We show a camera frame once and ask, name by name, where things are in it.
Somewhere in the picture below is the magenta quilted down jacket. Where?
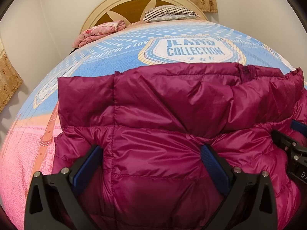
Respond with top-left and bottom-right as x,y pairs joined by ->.
53,63 -> 306,229

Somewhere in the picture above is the blue pink printed bedspread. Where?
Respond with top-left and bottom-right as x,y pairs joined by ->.
1,20 -> 296,229

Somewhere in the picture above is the beige side curtain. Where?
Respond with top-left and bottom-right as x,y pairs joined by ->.
0,42 -> 23,112

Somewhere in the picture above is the folded pink floral blanket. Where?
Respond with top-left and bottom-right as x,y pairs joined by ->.
72,20 -> 126,48

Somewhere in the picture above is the striped pillow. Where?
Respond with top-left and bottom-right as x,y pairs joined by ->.
143,5 -> 200,22

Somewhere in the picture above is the cream wooden headboard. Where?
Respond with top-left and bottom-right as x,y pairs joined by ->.
80,0 -> 207,32

